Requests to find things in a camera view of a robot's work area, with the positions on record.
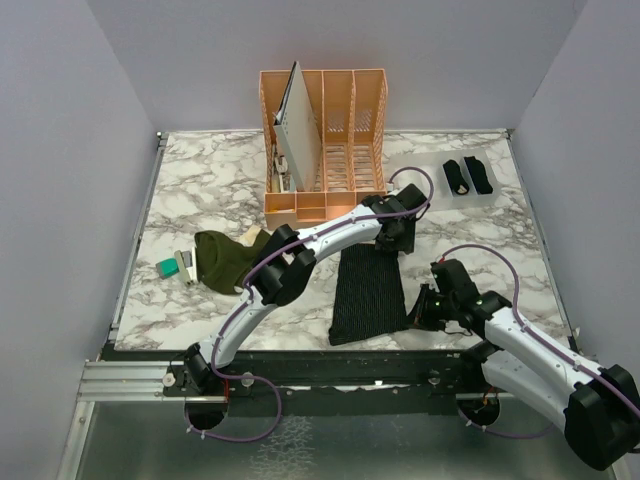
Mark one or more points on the black rolled sock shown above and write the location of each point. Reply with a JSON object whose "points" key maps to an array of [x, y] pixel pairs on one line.
{"points": [[455, 179], [478, 174]]}

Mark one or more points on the olive green underwear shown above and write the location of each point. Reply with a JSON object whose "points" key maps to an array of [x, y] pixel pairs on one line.
{"points": [[223, 263]]}

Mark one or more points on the teal green eraser block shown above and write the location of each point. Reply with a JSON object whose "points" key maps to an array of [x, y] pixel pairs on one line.
{"points": [[167, 268]]}

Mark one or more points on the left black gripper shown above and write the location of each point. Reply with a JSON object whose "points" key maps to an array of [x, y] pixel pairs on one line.
{"points": [[404, 244]]}

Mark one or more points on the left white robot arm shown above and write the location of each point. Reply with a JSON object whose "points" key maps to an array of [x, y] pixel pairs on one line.
{"points": [[284, 267]]}

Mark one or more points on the stationery items in organizer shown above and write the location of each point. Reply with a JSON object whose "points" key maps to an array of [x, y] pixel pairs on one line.
{"points": [[281, 178]]}

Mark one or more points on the black rolled sock left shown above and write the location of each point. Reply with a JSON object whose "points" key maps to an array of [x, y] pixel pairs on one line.
{"points": [[455, 179]]}

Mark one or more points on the white grey binder folder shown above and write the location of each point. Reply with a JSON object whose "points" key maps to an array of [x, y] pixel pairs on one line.
{"points": [[296, 131]]}

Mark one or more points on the peach plastic file organizer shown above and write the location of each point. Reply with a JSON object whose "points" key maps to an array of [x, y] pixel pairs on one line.
{"points": [[349, 107]]}

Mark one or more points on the clear plastic compartment tray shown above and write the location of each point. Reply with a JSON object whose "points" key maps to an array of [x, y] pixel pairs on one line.
{"points": [[432, 164]]}

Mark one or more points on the black rolled sock right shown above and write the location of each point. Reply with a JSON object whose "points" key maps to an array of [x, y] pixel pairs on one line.
{"points": [[478, 174]]}

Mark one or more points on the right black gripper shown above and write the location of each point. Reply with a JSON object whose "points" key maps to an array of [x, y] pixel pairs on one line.
{"points": [[417, 316]]}

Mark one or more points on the black patterned boxer underwear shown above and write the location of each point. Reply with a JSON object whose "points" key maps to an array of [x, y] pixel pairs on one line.
{"points": [[369, 298]]}

